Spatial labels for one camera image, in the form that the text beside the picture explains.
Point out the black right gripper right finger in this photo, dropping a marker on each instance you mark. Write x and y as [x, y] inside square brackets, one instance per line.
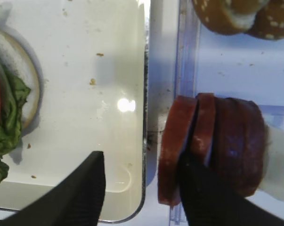
[208, 202]

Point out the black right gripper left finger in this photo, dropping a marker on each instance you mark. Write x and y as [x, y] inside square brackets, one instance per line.
[76, 201]

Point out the pink meat patty slice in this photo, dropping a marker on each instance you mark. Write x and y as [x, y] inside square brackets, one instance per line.
[174, 138]

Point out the dark rear meat patties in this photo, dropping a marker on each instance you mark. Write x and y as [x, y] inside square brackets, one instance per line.
[238, 144]

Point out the green lettuce on bun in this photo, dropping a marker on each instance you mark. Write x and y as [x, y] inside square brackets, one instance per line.
[13, 95]

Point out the white pusher block right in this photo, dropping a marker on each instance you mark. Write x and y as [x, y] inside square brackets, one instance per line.
[273, 164]

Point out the metal baking tray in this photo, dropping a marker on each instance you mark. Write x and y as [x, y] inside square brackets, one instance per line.
[90, 58]

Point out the bottom bun on tray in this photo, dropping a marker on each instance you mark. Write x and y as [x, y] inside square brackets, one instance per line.
[14, 57]

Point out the sesame bun left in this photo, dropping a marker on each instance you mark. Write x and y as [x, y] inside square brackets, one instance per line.
[219, 18]

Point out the sesame bun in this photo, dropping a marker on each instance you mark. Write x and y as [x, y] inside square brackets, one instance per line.
[269, 22]
[219, 18]

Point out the sesame bun right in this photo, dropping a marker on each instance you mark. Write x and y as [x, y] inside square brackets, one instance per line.
[269, 22]

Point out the clear rail right of tray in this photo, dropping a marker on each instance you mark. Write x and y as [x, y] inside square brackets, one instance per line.
[187, 50]

